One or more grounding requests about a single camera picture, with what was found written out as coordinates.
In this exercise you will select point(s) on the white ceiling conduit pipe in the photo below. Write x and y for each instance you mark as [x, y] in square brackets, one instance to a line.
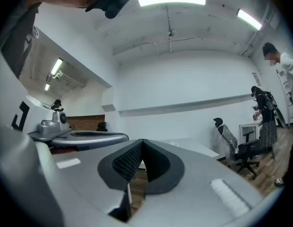
[170, 32]

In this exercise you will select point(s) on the black head-worn camera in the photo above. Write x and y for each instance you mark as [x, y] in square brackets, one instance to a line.
[113, 1]

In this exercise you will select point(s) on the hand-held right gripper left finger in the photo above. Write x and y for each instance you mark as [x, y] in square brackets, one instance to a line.
[80, 174]

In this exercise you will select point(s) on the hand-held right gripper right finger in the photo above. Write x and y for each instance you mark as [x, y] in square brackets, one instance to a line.
[198, 174]

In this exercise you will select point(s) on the person's grey shirt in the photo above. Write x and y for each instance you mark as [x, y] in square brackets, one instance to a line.
[16, 39]

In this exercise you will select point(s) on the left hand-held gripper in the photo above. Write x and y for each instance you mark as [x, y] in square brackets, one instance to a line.
[30, 117]

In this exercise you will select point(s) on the white ladder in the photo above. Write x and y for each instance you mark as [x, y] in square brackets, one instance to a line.
[284, 89]

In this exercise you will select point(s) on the plastic-wrapped black office chair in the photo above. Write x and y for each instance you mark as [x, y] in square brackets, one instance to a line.
[248, 150]

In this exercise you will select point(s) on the small white desk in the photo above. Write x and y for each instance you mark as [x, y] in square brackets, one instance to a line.
[250, 124]

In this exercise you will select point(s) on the paper wall sign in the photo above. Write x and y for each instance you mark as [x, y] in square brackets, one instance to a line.
[256, 78]

